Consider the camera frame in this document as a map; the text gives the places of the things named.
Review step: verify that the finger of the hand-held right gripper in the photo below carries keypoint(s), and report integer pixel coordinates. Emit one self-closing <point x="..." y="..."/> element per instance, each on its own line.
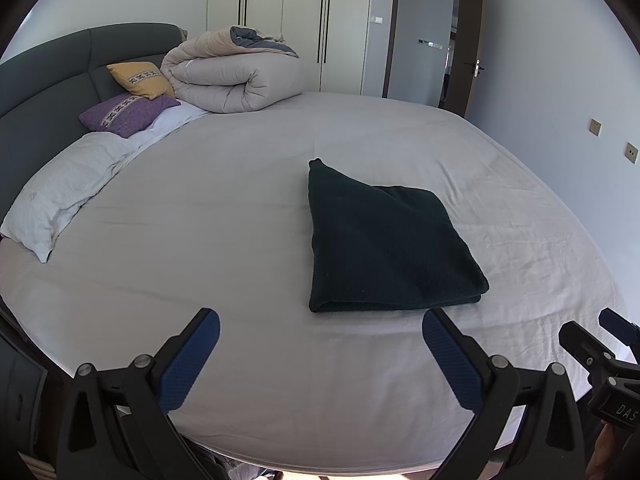
<point x="620" y="327"/>
<point x="585" y="345"/>

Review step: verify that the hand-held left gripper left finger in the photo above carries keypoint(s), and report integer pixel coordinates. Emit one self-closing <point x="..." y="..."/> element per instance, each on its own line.
<point x="190" y="360"/>

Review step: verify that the bed with white sheet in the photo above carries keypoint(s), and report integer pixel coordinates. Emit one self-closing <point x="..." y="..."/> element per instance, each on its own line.
<point x="225" y="210"/>

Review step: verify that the folded beige duvet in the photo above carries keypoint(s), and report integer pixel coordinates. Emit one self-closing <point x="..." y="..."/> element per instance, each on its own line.
<point x="235" y="75"/>

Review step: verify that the person's right forearm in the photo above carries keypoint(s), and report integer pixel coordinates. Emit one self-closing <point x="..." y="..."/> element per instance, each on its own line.
<point x="606" y="452"/>

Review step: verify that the grey upholstered headboard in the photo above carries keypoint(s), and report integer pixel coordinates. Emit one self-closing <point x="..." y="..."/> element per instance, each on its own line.
<point x="55" y="75"/>

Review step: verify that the plain bronze wall socket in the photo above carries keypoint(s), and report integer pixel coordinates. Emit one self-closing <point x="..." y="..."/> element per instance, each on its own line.
<point x="595" y="126"/>

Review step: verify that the purple cushion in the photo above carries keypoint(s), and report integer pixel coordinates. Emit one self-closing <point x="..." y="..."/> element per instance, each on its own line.
<point x="127" y="112"/>

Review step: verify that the brown wooden door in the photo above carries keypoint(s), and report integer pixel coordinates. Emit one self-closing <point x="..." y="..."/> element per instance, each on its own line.
<point x="472" y="45"/>

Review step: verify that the slotted bronze wall socket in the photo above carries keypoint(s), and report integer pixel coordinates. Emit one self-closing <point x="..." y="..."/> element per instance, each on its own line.
<point x="632" y="151"/>

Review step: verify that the brown door frame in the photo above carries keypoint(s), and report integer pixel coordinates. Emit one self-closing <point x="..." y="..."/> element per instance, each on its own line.
<point x="392" y="25"/>

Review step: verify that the white pillow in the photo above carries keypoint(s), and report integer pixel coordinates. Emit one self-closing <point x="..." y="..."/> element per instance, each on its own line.
<point x="65" y="185"/>

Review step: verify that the white wardrobe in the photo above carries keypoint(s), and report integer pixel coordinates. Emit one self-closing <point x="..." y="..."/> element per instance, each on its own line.
<point x="290" y="15"/>

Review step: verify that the dark green knit garment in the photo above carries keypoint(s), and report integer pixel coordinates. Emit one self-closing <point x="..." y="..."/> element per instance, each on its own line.
<point x="385" y="245"/>

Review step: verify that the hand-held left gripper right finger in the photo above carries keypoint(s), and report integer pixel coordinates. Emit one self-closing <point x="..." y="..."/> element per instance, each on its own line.
<point x="450" y="355"/>

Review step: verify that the yellow cushion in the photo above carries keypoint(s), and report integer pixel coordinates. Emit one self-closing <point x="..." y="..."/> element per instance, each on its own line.
<point x="141" y="79"/>

